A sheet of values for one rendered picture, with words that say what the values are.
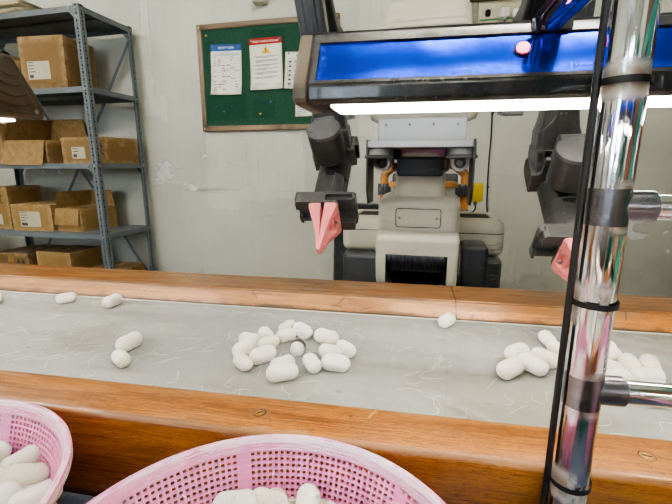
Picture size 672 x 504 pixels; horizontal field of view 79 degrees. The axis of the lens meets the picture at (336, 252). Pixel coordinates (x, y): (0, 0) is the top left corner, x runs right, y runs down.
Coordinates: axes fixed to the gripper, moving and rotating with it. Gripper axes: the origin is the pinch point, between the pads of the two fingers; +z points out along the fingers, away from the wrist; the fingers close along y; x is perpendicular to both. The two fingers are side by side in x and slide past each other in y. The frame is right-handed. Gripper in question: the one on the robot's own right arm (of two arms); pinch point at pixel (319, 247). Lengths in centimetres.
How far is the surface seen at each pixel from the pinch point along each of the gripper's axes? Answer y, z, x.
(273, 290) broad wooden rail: -9.9, 1.9, 10.5
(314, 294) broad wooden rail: -2.2, 2.3, 10.4
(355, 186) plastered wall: -21, -147, 126
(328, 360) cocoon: 4.9, 19.8, -3.5
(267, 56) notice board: -76, -199, 67
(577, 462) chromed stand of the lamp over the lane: 25.4, 31.2, -17.8
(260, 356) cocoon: -3.6, 20.0, -3.5
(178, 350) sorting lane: -16.2, 19.1, -1.0
